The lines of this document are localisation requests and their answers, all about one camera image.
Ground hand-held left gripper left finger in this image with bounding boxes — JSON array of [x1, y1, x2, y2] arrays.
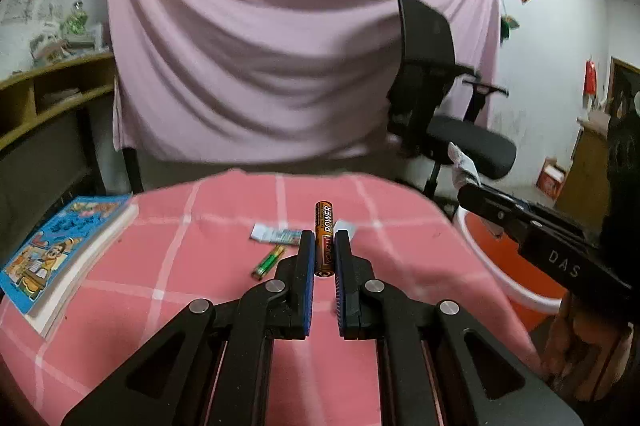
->
[[60, 230, 317, 426]]

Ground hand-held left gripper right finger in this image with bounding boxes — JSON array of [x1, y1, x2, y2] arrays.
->
[[334, 230, 586, 426]]

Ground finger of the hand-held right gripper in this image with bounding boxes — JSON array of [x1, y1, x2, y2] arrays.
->
[[457, 182, 538, 251], [480, 186, 601, 247]]

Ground orange plastic bucket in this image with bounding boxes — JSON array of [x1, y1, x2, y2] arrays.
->
[[452, 206, 571, 332]]

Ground green battery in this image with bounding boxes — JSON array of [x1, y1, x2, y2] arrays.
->
[[251, 244, 287, 281]]

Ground white paper scrap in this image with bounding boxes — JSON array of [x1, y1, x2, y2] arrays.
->
[[334, 220, 358, 243]]

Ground white tissue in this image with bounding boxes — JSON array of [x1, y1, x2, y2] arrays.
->
[[448, 142, 483, 187]]

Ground orange black battery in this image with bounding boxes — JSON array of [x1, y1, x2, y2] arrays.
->
[[314, 201, 335, 277]]

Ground white green paper slip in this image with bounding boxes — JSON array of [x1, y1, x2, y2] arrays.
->
[[250, 223, 301, 244]]

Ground person's right hand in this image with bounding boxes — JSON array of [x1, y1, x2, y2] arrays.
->
[[542, 293, 632, 403]]

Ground red cardboard box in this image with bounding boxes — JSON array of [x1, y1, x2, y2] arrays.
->
[[536, 158, 568, 197]]

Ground wooden cabinet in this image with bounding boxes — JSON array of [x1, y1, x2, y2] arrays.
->
[[567, 116, 616, 227]]

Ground pink checked blanket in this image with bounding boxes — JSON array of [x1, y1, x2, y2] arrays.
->
[[0, 171, 546, 426]]

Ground black office chair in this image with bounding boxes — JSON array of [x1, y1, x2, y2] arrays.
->
[[386, 0, 517, 201]]

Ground pink hanging sheet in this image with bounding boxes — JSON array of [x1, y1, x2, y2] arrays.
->
[[106, 0, 502, 164]]

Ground blue illustrated book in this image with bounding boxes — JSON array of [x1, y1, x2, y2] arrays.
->
[[0, 195, 140, 341]]

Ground wooden shelf desk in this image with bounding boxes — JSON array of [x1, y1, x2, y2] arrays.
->
[[0, 50, 131, 227]]

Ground stack of books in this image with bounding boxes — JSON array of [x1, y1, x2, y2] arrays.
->
[[30, 23, 108, 61]]

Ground wooden picture frame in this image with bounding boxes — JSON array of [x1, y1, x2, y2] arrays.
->
[[607, 57, 640, 107]]

